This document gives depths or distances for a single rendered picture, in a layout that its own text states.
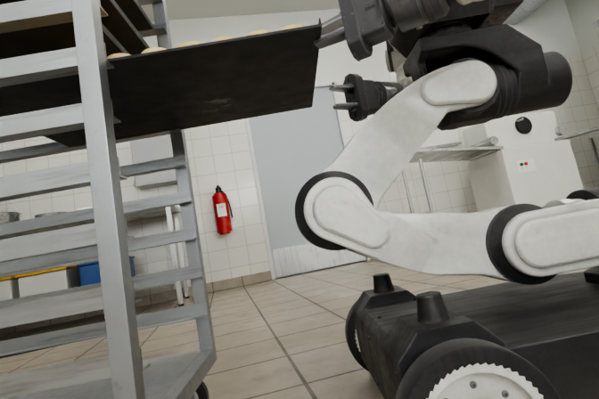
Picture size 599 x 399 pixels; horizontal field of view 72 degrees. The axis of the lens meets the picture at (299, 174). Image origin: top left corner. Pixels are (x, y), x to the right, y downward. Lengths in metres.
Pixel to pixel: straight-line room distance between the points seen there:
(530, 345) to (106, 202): 0.60
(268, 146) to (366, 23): 3.99
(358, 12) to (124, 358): 0.59
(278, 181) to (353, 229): 3.86
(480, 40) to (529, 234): 0.37
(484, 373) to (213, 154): 4.13
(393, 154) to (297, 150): 3.89
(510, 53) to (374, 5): 0.33
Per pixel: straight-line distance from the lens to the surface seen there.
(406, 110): 0.79
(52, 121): 0.72
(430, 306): 0.65
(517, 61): 0.92
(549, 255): 0.83
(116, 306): 0.62
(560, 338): 0.69
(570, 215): 0.85
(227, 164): 4.52
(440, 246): 0.80
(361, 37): 0.68
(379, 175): 0.78
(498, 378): 0.61
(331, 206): 0.71
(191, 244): 1.05
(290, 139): 4.68
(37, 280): 4.06
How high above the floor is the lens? 0.36
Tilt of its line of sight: 9 degrees up
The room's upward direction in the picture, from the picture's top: 10 degrees counter-clockwise
